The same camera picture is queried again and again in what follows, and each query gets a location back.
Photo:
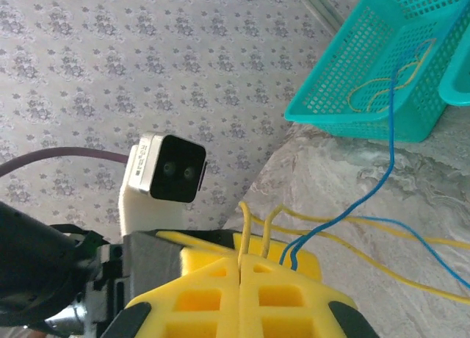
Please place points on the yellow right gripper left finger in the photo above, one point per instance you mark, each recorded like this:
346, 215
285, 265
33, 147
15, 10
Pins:
227, 316

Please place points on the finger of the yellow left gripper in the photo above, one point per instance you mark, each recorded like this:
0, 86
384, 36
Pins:
154, 264
308, 264

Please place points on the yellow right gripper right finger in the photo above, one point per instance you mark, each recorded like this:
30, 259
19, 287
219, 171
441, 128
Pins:
249, 316

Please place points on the teal perforated plastic basket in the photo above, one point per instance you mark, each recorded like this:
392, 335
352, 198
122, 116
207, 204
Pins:
330, 95
459, 84

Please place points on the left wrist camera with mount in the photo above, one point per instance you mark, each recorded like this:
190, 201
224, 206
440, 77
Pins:
176, 169

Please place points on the aluminium frame post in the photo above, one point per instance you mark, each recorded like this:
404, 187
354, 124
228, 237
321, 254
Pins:
323, 5

